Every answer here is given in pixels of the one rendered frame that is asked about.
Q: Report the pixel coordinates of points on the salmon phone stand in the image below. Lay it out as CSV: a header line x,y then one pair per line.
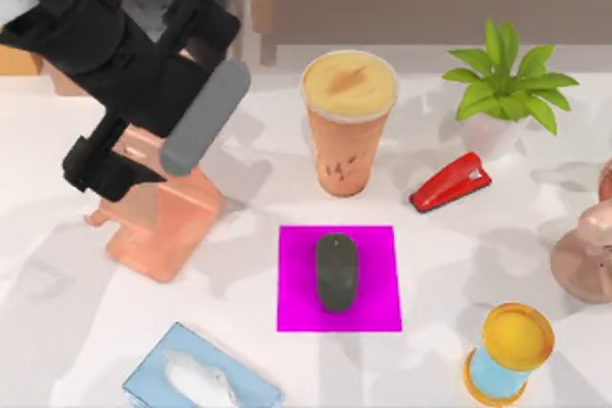
x,y
167,231

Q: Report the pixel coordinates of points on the tan wooden box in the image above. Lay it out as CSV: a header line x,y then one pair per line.
x,y
19,61

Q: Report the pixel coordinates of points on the orange milk tea cup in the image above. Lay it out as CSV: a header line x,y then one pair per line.
x,y
346,140

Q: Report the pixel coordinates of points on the light blue tissue box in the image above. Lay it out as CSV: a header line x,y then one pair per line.
x,y
158,370

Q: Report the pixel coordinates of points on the pale wooden shelf unit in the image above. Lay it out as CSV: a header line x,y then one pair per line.
x,y
430,6

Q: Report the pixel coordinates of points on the dark grey computer mouse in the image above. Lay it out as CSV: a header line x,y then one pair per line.
x,y
336,274

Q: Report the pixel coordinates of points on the red stapler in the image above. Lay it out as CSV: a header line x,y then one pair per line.
x,y
447,186

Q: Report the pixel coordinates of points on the magenta square mat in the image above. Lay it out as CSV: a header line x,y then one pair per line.
x,y
378,284

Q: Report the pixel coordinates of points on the green plant in white pot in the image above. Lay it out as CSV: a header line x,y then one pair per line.
x,y
504,88

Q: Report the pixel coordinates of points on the rose gold small fan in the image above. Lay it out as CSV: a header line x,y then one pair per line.
x,y
581,255

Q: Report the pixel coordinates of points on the blue bottle with yellow lid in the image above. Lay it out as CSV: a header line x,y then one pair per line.
x,y
514,346

